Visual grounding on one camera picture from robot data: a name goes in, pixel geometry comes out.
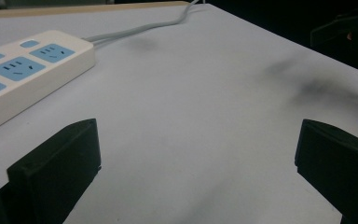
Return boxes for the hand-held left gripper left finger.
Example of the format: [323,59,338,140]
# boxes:
[0,118,103,224]

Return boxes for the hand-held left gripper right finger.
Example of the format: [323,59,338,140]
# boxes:
[294,119,358,224]

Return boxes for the white power strip blue sockets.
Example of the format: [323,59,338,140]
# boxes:
[0,29,96,138]

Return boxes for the grey power strip cable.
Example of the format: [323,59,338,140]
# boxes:
[83,0,201,45]

